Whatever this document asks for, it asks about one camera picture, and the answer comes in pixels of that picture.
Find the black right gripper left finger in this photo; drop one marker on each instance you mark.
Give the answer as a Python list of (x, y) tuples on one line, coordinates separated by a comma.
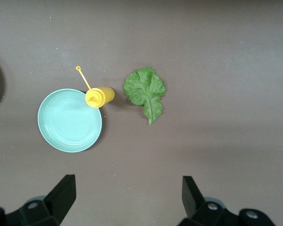
[(59, 200)]

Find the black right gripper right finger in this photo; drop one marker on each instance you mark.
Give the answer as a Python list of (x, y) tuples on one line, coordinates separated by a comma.
[(194, 202)]

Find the yellow mustard squeeze bottle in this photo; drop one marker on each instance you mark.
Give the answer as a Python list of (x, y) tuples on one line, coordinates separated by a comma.
[(101, 96)]

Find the green lettuce leaf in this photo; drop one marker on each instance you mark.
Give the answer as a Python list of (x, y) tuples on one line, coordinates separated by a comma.
[(145, 93)]

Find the mint green plate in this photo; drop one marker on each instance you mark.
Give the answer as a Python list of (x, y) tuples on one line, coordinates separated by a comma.
[(68, 121)]

